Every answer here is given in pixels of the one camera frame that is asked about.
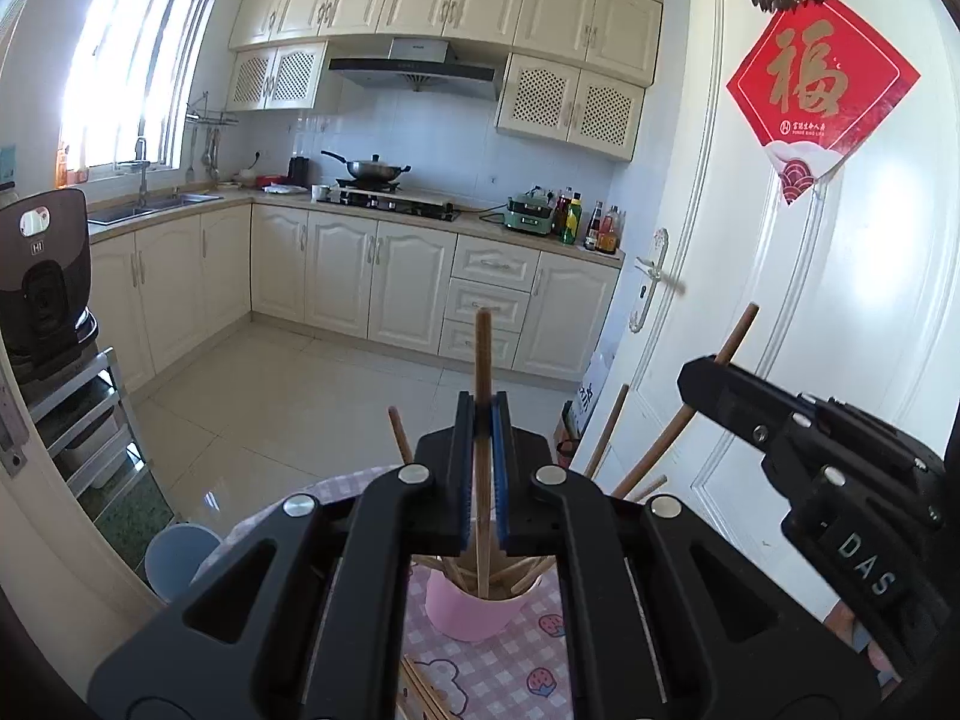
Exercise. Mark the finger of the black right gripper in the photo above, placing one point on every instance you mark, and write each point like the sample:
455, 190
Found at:
752, 409

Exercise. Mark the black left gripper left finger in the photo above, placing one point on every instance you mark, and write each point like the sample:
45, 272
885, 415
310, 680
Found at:
304, 617

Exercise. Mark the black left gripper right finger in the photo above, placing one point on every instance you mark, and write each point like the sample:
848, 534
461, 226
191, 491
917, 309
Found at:
663, 618

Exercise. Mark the white kitchen door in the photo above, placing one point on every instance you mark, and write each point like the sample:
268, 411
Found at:
857, 281

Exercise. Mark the kitchen faucet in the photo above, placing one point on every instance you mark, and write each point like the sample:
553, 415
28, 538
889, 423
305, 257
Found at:
141, 166

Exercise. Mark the kitchen window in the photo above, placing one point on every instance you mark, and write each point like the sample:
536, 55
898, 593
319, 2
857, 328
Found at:
124, 98

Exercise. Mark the person right hand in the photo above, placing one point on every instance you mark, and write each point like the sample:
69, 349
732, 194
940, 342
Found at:
842, 622

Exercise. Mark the blue round stool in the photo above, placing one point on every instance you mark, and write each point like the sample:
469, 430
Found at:
174, 556

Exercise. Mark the pink checkered tablecloth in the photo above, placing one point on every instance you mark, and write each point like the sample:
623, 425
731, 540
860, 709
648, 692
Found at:
522, 672

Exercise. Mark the wooden chopstick in cup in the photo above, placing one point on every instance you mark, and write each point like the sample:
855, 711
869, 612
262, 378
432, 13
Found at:
610, 423
401, 439

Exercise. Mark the pink chopstick holder cup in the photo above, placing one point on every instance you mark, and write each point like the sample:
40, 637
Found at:
462, 616

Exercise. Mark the dark sauce bottle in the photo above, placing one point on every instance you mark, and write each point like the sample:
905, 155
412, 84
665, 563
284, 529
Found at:
592, 229

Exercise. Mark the green bottle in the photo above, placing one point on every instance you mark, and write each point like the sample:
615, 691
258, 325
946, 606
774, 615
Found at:
573, 219

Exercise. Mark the green electric cooker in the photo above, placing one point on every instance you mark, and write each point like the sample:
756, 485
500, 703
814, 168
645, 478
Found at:
530, 212

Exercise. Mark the red fu door decoration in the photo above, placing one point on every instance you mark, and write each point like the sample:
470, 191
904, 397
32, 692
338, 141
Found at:
816, 84

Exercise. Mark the cream lower cabinets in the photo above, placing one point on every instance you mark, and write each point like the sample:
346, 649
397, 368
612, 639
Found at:
164, 284

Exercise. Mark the cream cabinets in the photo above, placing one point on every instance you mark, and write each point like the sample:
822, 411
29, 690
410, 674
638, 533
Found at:
164, 284
574, 71

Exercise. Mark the black gas stove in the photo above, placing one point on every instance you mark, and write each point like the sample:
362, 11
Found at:
410, 204

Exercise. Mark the cream upper cabinets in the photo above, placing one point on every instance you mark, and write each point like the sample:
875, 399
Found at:
574, 71

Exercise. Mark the black kettle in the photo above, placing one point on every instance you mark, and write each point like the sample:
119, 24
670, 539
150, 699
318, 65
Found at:
298, 171

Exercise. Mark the wok on stove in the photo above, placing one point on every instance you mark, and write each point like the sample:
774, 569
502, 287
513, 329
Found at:
372, 171

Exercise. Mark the dark brown air fryer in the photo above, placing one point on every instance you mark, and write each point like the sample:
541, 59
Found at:
46, 279

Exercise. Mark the black range hood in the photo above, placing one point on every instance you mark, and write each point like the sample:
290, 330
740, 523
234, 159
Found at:
420, 66

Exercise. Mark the silver door handle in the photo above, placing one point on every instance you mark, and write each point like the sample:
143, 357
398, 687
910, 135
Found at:
653, 274

